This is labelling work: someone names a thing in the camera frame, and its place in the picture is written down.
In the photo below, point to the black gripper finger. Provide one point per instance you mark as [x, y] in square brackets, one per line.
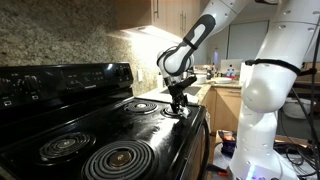
[175, 106]
[182, 104]

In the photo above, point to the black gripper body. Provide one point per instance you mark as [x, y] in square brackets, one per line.
[176, 92]

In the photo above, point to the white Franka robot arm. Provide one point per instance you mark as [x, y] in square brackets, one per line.
[266, 93]

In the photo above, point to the black electric stove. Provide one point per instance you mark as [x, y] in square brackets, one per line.
[160, 133]

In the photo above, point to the small black coil burner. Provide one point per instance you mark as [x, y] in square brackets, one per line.
[166, 112]
[65, 144]

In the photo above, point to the white folded rag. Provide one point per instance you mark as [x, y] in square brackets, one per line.
[192, 98]

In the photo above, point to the white bowl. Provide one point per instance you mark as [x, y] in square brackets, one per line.
[202, 79]

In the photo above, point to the large black coil burner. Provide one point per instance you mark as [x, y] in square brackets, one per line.
[100, 160]
[140, 106]

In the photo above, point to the wooden lower cabinet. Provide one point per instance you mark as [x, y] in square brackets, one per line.
[223, 110]

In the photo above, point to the wooden cabinet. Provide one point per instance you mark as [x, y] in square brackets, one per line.
[223, 110]
[133, 13]

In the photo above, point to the white plate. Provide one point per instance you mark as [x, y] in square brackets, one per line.
[222, 80]

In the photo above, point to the blue orange tool box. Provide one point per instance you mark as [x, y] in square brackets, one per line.
[228, 143]

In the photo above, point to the white laptop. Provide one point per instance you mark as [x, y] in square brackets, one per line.
[230, 65]

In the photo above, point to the wooden upper cabinet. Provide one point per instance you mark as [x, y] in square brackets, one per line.
[133, 13]

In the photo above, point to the white round basin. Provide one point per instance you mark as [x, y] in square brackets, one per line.
[296, 108]

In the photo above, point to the brown cardboard box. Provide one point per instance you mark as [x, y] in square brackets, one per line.
[311, 66]

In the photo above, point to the white wall outlet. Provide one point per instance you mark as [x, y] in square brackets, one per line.
[140, 75]

